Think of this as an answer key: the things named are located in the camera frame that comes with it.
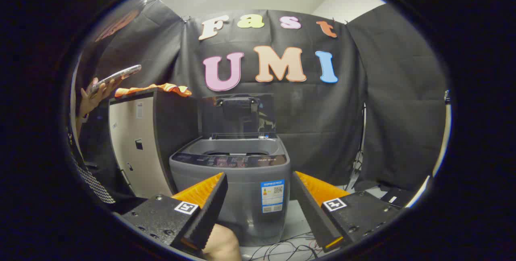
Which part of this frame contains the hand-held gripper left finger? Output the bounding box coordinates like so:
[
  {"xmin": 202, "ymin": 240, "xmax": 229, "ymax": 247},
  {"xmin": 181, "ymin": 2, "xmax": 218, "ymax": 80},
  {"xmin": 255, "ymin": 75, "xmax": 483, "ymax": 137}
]
[{"xmin": 121, "ymin": 172, "xmax": 229, "ymax": 253}]

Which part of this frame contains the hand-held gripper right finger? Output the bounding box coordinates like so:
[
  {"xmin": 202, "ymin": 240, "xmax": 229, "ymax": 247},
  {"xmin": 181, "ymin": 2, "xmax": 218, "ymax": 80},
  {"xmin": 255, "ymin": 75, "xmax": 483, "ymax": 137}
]
[{"xmin": 291, "ymin": 171, "xmax": 402, "ymax": 253}]

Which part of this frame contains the grey washing machine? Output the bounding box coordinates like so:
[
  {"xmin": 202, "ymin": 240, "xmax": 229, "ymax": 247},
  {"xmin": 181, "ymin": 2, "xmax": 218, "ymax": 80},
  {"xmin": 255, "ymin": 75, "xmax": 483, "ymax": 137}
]
[{"xmin": 169, "ymin": 133, "xmax": 291, "ymax": 247}]

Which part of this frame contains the orange button shirt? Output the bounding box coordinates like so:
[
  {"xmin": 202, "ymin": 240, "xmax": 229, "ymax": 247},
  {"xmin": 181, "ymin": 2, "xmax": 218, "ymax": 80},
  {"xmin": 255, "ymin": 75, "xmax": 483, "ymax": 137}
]
[{"xmin": 114, "ymin": 83, "xmax": 192, "ymax": 98}]

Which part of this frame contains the person's knee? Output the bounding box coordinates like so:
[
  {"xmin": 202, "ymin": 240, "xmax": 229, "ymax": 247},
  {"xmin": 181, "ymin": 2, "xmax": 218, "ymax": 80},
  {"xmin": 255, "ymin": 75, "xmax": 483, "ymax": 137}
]
[{"xmin": 202, "ymin": 224, "xmax": 242, "ymax": 261}]

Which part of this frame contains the black tripod stand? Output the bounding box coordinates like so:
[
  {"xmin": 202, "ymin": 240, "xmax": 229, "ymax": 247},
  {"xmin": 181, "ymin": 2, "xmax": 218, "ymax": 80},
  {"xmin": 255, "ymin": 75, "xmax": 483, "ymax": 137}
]
[{"xmin": 345, "ymin": 104, "xmax": 368, "ymax": 191}]

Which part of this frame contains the black box on floor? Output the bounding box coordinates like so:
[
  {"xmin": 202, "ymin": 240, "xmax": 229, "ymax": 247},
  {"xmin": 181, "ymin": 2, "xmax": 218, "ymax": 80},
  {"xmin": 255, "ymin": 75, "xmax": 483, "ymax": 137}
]
[{"xmin": 379, "ymin": 186, "xmax": 416, "ymax": 210}]

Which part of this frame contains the beige and dark cabinet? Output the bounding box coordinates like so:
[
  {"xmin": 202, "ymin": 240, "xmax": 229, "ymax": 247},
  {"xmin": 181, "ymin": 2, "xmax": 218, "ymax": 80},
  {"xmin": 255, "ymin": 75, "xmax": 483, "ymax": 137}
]
[{"xmin": 108, "ymin": 89, "xmax": 202, "ymax": 199}]

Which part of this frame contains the black backdrop cloth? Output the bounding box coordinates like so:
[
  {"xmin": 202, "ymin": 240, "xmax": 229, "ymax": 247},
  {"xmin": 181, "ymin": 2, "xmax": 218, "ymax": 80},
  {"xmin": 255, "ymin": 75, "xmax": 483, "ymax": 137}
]
[{"xmin": 77, "ymin": 0, "xmax": 448, "ymax": 192}]

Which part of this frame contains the person's checkered clothing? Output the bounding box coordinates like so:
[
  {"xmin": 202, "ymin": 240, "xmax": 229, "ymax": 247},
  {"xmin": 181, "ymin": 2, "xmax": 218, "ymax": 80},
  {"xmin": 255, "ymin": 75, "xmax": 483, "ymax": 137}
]
[{"xmin": 69, "ymin": 148, "xmax": 117, "ymax": 205}]

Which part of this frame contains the smartphone in clear case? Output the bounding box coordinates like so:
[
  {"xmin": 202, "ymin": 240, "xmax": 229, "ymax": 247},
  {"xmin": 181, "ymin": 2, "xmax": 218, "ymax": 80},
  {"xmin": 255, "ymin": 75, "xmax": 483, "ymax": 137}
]
[{"xmin": 89, "ymin": 64, "xmax": 142, "ymax": 94}]

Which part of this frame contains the tangle of floor cables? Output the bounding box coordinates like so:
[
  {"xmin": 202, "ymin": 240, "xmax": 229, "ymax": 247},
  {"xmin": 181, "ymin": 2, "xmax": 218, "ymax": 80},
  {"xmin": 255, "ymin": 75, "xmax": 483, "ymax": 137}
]
[{"xmin": 246, "ymin": 232, "xmax": 325, "ymax": 261}]

